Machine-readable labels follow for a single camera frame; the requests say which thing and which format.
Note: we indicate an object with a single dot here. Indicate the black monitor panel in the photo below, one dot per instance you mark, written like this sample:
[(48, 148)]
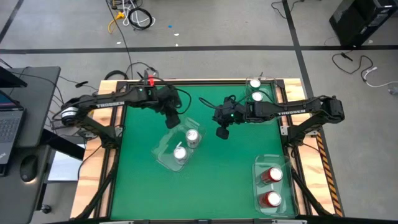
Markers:
[(9, 80)]

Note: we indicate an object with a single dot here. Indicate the clear plastic bin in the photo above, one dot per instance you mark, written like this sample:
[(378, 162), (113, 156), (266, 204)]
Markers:
[(164, 155), (269, 88), (289, 199)]

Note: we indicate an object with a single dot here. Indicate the black computer mouse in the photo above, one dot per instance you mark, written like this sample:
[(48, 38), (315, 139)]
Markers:
[(29, 168)]

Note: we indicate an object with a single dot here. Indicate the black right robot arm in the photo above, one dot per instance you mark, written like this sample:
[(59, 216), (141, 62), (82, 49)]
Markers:
[(289, 110)]

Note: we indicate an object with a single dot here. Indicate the black aluminium table frame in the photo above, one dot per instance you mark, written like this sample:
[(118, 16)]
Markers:
[(211, 82)]

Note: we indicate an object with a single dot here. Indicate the black diagonal strut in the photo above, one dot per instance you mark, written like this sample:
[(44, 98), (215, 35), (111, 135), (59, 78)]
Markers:
[(99, 191), (311, 196)]

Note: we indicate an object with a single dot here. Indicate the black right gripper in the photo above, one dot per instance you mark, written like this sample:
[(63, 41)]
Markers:
[(231, 112)]

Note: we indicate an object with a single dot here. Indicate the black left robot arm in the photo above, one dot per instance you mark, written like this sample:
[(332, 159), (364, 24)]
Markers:
[(105, 104)]

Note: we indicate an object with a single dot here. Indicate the black power adapter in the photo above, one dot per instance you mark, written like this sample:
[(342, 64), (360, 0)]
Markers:
[(55, 124)]

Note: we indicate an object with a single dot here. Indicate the black rig beam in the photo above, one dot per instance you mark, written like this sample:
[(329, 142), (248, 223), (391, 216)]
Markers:
[(357, 221)]

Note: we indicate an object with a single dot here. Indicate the white flat panel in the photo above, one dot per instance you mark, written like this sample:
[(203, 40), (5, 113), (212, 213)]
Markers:
[(65, 169)]

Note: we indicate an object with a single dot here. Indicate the small black plug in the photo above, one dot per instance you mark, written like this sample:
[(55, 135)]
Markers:
[(81, 84)]

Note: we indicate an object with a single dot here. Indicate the grey laptop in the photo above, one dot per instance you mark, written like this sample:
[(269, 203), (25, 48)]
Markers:
[(11, 130)]

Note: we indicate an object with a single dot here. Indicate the black desk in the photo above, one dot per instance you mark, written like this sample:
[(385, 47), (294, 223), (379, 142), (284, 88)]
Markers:
[(40, 102)]

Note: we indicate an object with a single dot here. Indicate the black caster wheel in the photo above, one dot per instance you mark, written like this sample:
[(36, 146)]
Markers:
[(46, 209)]

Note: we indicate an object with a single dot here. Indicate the red cola can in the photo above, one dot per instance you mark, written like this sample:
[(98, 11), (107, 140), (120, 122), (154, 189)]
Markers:
[(273, 174), (272, 199)]

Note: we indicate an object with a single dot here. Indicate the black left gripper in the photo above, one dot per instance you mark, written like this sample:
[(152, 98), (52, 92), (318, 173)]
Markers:
[(168, 99)]

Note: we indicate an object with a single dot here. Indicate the black desk foot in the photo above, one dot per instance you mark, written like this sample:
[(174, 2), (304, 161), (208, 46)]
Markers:
[(68, 149)]

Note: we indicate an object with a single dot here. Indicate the white metal bracket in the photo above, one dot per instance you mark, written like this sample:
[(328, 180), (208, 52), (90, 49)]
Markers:
[(116, 222), (289, 222)]

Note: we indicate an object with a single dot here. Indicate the white bin label sticker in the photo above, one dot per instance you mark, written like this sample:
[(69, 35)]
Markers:
[(178, 145)]

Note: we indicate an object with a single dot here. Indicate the black computer tower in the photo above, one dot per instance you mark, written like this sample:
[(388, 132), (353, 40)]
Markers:
[(357, 25)]

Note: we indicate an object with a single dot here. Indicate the silver diet cola can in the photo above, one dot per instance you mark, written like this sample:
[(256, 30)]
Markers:
[(192, 136), (180, 153)]

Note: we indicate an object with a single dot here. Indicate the green soda can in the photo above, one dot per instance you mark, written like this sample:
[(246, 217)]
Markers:
[(255, 83), (257, 96)]

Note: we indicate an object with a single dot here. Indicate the yellow black hazard tape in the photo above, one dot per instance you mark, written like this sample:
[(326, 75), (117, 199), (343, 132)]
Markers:
[(326, 168)]

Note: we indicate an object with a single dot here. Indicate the grey floor object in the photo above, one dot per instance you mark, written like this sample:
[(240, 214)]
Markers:
[(394, 91)]

